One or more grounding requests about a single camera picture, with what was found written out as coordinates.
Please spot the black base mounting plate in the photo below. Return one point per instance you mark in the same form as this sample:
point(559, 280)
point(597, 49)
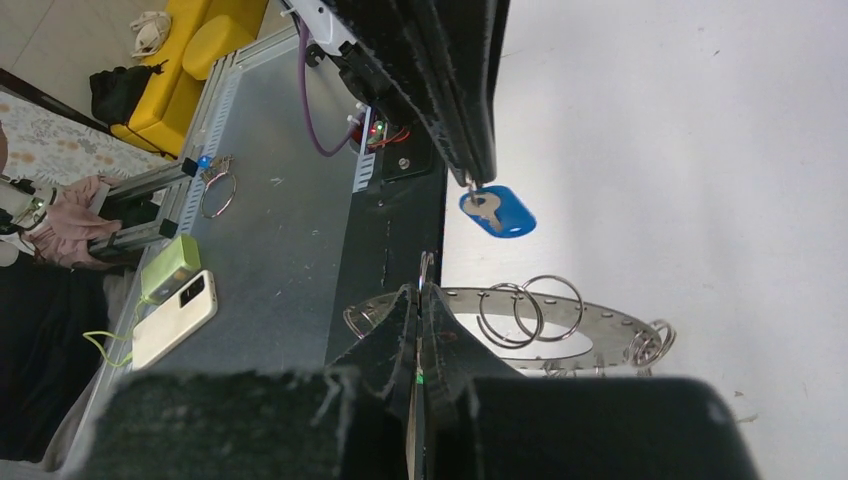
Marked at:
point(399, 215)

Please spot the aluminium frame rail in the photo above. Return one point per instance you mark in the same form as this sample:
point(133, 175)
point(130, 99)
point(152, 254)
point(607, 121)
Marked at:
point(173, 191)

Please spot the yellow sofa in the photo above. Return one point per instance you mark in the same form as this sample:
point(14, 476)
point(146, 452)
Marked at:
point(201, 33)

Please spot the white smartphone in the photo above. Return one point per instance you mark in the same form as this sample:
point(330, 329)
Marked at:
point(174, 320)

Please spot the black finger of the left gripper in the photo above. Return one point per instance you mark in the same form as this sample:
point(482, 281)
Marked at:
point(443, 57)

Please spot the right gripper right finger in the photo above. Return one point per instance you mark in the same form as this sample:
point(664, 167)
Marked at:
point(464, 433)

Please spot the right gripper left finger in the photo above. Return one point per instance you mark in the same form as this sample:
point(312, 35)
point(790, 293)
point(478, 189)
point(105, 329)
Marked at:
point(372, 394)

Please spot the blue key tag with key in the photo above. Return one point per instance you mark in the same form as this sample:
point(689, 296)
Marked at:
point(498, 211)

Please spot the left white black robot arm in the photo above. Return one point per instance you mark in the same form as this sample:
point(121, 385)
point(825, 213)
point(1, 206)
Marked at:
point(319, 25)

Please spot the black bag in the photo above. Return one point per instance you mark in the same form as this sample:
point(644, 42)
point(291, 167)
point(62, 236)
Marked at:
point(116, 93)

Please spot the spare keyring with keys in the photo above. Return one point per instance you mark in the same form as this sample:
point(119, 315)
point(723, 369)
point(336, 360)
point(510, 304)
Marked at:
point(219, 184)

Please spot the left white cable duct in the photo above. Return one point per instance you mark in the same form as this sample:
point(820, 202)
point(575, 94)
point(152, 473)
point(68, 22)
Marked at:
point(364, 169)

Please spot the green power bank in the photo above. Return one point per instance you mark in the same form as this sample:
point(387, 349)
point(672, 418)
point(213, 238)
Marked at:
point(174, 265)

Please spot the pink cloth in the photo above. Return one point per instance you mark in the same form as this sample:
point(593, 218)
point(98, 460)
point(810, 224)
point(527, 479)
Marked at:
point(70, 225)

